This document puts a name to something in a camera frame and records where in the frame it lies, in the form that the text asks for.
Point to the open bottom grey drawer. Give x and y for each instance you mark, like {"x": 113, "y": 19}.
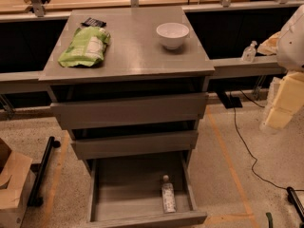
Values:
{"x": 126, "y": 192}

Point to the top grey drawer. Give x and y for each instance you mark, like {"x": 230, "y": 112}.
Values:
{"x": 130, "y": 111}

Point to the black bar right corner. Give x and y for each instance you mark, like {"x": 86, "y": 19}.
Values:
{"x": 295, "y": 201}

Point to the grey metal rail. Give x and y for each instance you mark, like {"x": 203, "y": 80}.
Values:
{"x": 37, "y": 81}

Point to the grey drawer cabinet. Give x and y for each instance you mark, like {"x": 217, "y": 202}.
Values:
{"x": 134, "y": 46}

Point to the clear plastic water bottle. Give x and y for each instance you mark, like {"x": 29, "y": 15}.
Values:
{"x": 168, "y": 198}

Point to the small black packet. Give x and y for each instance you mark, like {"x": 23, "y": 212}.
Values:
{"x": 91, "y": 22}

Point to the middle grey drawer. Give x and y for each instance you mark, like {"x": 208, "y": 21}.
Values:
{"x": 135, "y": 144}

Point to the black metal bar left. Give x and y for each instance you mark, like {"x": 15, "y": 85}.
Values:
{"x": 39, "y": 170}

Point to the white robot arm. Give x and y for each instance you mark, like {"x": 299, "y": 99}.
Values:
{"x": 290, "y": 44}

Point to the green snack bag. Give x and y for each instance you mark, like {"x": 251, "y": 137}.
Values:
{"x": 86, "y": 49}

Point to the brown cardboard box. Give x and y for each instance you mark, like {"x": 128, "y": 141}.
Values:
{"x": 16, "y": 181}

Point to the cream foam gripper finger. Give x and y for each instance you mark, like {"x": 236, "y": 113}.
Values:
{"x": 285, "y": 98}

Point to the clear pump bottle left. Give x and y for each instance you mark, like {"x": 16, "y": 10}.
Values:
{"x": 249, "y": 53}

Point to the white ceramic bowl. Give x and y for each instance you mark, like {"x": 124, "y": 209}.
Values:
{"x": 172, "y": 35}

